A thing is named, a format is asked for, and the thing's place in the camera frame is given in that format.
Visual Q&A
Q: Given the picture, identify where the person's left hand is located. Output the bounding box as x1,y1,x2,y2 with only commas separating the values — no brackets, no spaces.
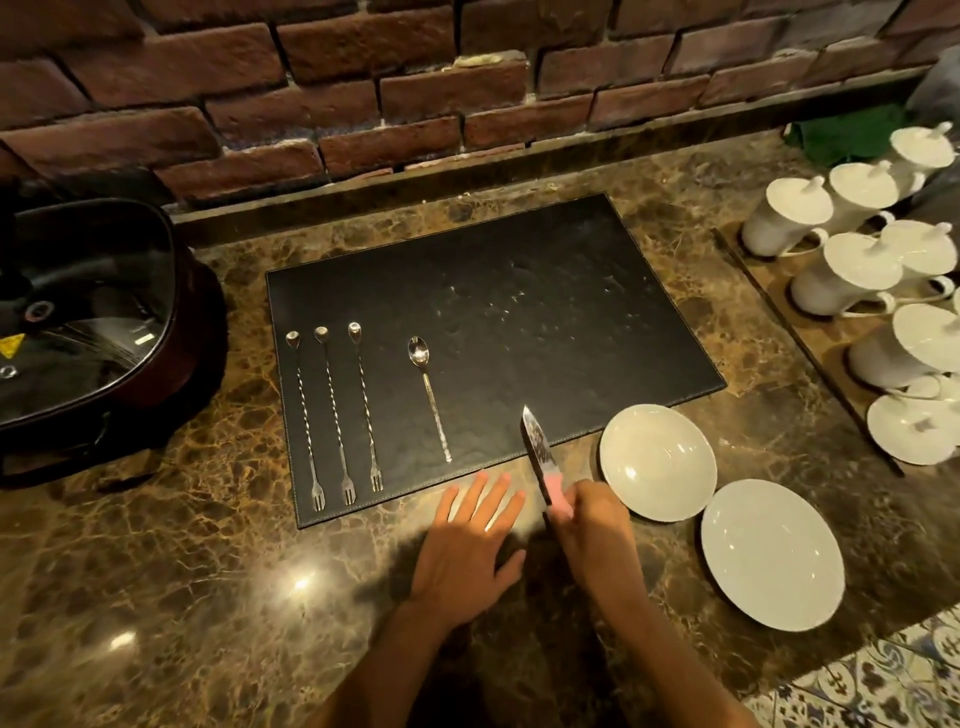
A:
408,471,528,625

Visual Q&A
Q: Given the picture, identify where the person's right hand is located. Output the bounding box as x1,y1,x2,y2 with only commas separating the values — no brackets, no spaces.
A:
545,474,648,601

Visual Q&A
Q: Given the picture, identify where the patterned steel knife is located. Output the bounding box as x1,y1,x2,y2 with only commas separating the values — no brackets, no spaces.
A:
521,405,560,528

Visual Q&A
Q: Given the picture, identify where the person's left forearm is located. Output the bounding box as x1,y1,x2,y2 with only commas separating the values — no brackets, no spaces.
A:
303,598,470,728

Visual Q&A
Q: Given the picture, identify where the person's right forearm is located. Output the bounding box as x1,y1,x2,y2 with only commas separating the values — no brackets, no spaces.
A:
588,577,760,728

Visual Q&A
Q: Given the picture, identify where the white round plate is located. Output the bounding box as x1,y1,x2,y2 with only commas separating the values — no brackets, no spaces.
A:
700,478,846,633
598,403,719,523

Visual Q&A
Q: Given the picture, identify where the silver teaspoon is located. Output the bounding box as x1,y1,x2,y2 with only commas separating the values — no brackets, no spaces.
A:
407,336,454,465

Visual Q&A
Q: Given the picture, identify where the twisted bar spoon with fork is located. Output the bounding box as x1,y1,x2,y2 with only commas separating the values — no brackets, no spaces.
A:
346,321,385,495
285,330,327,514
313,325,357,507

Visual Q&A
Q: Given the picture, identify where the black leather placemat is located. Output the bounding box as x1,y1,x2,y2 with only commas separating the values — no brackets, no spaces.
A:
265,193,728,530

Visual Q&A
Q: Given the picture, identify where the wooden serving tray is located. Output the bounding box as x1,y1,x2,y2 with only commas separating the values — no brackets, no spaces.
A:
712,222,960,479

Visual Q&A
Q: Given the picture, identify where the dark electric hot pot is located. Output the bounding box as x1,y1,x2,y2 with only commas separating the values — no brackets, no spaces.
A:
0,196,231,490

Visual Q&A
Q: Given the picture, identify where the group of white lidded cups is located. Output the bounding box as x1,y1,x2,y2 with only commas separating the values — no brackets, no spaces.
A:
741,121,960,467

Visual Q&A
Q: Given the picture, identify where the glass pot lid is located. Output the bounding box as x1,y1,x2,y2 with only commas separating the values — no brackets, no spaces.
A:
0,199,180,430

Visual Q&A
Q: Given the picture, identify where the green cloth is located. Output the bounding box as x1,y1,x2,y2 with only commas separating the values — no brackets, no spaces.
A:
782,103,912,169

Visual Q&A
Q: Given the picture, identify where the grey container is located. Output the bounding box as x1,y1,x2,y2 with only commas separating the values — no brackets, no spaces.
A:
903,63,960,130

